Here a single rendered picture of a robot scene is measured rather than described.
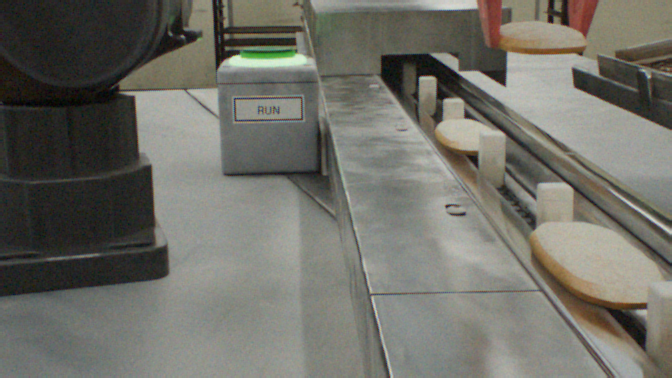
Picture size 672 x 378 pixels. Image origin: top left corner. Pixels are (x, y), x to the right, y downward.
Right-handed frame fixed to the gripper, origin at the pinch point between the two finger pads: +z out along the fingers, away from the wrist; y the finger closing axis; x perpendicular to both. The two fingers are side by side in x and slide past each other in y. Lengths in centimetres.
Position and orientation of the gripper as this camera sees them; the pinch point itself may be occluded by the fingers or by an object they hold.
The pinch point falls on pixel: (535, 28)
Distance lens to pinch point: 51.7
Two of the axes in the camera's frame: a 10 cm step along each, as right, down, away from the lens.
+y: 10.0, -0.3, 0.3
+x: -0.4, -2.1, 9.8
